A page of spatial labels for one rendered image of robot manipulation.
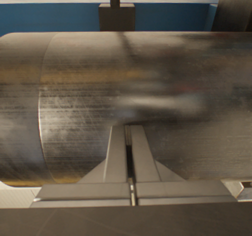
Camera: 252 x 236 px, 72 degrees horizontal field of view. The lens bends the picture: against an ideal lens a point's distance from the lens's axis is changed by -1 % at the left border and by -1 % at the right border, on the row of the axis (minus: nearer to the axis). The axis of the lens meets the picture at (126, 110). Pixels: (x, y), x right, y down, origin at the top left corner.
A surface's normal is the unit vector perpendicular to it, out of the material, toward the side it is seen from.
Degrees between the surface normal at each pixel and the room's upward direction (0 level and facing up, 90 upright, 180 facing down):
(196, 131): 90
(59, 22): 90
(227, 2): 0
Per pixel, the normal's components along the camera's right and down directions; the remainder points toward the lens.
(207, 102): 0.03, -0.05
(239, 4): -1.00, 0.01
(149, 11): 0.03, 0.59
